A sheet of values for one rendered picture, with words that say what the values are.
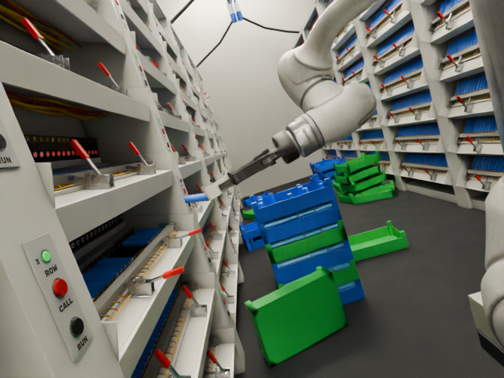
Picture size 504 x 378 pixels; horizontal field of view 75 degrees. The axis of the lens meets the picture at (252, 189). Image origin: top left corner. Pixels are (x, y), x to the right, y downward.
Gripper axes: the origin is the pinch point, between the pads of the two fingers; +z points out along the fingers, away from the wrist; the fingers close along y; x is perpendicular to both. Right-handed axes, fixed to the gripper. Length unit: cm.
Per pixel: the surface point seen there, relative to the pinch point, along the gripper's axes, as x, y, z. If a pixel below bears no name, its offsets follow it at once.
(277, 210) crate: 20.7, -38.0, -8.6
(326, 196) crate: 26, -38, -26
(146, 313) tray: 8.5, 30.4, 15.8
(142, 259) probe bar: 3.7, 13.2, 19.5
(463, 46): 7, -73, -118
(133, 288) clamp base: 5.4, 24.6, 18.3
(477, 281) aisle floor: 75, -27, -55
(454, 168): 63, -93, -101
